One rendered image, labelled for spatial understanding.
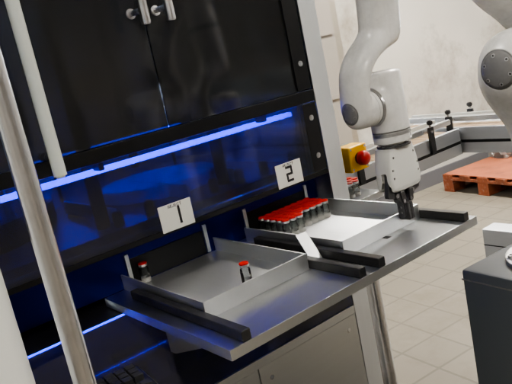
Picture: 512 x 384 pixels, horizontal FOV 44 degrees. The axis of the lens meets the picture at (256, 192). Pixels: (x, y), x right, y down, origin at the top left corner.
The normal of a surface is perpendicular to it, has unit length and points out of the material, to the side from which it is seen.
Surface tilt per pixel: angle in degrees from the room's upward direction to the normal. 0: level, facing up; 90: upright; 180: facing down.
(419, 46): 90
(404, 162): 89
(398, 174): 90
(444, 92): 90
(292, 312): 0
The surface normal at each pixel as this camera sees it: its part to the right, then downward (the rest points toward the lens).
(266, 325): -0.20, -0.96
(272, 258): -0.77, 0.29
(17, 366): 0.67, 0.02
